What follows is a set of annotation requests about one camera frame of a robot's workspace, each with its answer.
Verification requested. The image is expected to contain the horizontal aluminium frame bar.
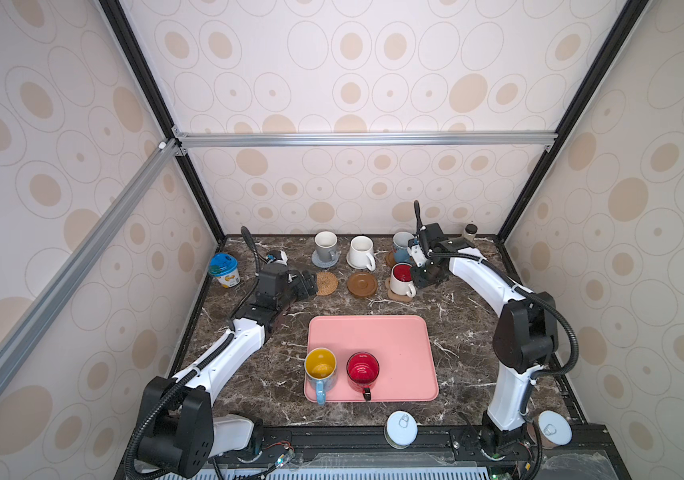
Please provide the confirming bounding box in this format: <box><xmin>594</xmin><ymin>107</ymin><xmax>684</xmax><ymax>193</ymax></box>
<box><xmin>178</xmin><ymin>130</ymin><xmax>558</xmax><ymax>149</ymax></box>

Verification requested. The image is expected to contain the blue mug yellow inside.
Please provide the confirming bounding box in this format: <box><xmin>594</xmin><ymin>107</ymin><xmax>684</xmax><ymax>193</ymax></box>
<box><xmin>304</xmin><ymin>347</ymin><xmax>338</xmax><ymax>405</ymax></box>

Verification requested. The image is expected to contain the white round lid container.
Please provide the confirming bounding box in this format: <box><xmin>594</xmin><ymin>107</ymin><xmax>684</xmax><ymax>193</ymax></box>
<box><xmin>384</xmin><ymin>410</ymin><xmax>418</xmax><ymax>449</ymax></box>

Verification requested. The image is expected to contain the light blue fabric coaster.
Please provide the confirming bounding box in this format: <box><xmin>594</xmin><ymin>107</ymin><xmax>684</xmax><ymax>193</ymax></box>
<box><xmin>311</xmin><ymin>251</ymin><xmax>340</xmax><ymax>269</ymax></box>

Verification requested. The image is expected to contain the brown wooden round coaster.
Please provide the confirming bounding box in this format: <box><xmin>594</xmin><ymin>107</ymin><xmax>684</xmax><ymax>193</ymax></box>
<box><xmin>385</xmin><ymin>251</ymin><xmax>397</xmax><ymax>269</ymax></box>

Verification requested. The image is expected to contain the blue lid snack tub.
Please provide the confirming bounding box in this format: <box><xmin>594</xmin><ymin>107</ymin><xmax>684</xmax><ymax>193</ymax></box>
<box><xmin>208</xmin><ymin>253</ymin><xmax>241</xmax><ymax>288</ymax></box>

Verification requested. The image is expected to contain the pink plastic tray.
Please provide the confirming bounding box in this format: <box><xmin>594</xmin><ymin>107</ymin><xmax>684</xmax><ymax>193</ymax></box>
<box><xmin>307</xmin><ymin>315</ymin><xmax>439</xmax><ymax>403</ymax></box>

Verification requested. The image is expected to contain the slanted aluminium frame bar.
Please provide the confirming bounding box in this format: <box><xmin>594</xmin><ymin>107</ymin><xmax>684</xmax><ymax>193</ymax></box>
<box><xmin>0</xmin><ymin>138</ymin><xmax>181</xmax><ymax>395</ymax></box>

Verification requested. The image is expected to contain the black mug red inside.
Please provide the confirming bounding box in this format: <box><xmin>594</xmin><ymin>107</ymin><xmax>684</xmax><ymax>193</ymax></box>
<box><xmin>346</xmin><ymin>351</ymin><xmax>381</xmax><ymax>402</ymax></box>

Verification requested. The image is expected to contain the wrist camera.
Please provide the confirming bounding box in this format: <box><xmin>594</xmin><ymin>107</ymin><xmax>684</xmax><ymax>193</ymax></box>
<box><xmin>407</xmin><ymin>223</ymin><xmax>446</xmax><ymax>267</ymax></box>
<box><xmin>266</xmin><ymin>250</ymin><xmax>288</xmax><ymax>265</ymax></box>

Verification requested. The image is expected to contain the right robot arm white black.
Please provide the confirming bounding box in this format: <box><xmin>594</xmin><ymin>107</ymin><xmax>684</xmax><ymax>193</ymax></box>
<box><xmin>408</xmin><ymin>233</ymin><xmax>579</xmax><ymax>458</ymax></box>

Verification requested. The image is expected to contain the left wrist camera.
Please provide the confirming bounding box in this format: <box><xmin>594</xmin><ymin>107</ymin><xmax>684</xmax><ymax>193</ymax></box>
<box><xmin>266</xmin><ymin>250</ymin><xmax>288</xmax><ymax>265</ymax></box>

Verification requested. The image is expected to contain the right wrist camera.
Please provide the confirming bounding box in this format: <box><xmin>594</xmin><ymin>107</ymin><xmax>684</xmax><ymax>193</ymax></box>
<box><xmin>407</xmin><ymin>223</ymin><xmax>446</xmax><ymax>267</ymax></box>

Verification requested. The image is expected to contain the paw shaped wooden coaster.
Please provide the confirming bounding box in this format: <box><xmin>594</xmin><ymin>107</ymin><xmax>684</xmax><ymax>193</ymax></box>
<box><xmin>385</xmin><ymin>277</ymin><xmax>416</xmax><ymax>303</ymax></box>

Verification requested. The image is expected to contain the white mug red inside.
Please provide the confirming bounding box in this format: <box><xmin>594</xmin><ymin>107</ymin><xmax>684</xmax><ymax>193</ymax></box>
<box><xmin>390</xmin><ymin>263</ymin><xmax>417</xmax><ymax>298</ymax></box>

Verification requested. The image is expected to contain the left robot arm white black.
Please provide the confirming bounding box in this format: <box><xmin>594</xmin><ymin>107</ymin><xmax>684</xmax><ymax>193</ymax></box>
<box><xmin>123</xmin><ymin>262</ymin><xmax>318</xmax><ymax>479</ymax></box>

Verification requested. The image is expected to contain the clear bottle black cap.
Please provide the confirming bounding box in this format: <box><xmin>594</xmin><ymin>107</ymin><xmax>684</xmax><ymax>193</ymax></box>
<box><xmin>463</xmin><ymin>224</ymin><xmax>478</xmax><ymax>242</ymax></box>

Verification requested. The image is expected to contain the light blue mug white inside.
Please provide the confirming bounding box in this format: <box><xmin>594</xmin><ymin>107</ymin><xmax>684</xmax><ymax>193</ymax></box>
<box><xmin>393</xmin><ymin>231</ymin><xmax>414</xmax><ymax>263</ymax></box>

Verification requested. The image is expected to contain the grey mug white inside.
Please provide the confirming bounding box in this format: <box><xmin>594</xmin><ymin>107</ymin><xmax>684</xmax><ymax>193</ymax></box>
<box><xmin>314</xmin><ymin>231</ymin><xmax>339</xmax><ymax>263</ymax></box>

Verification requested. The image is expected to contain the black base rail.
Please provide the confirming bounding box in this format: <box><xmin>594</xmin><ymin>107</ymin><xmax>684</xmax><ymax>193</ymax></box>
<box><xmin>115</xmin><ymin>423</ymin><xmax>632</xmax><ymax>480</ymax></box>

